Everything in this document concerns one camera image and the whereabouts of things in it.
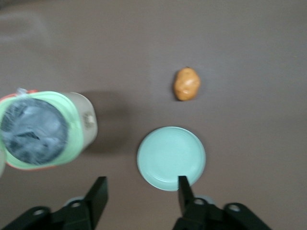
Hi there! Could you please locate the brown potato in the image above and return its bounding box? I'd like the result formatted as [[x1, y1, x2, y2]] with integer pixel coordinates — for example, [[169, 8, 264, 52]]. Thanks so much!
[[173, 67, 201, 102]]

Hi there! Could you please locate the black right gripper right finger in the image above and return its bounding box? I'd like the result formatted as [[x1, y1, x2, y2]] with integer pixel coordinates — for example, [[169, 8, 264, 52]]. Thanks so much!
[[172, 176, 272, 230]]

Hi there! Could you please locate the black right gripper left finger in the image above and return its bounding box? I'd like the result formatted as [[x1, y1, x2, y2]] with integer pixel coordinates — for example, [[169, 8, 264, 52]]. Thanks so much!
[[2, 176, 108, 230]]

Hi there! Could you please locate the cream rice cooker green trim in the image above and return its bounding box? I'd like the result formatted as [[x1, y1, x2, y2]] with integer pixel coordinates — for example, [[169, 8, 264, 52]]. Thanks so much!
[[0, 88, 98, 179]]

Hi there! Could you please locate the mint green round plate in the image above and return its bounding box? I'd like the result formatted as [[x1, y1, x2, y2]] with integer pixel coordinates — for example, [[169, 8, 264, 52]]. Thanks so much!
[[136, 126, 206, 192]]

